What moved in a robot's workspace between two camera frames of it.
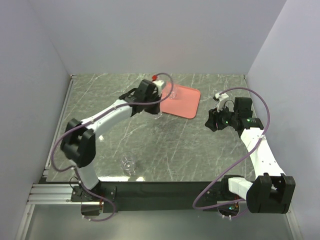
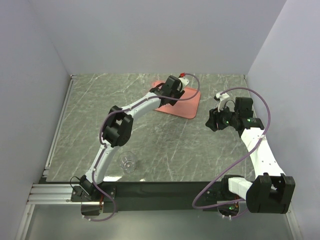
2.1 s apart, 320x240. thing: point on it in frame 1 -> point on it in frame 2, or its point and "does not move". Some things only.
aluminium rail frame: x=44 y=192 does not move
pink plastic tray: x=180 y=100 does not move
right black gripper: x=214 y=117 does not move
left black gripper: x=155 y=111 -> x=179 y=93
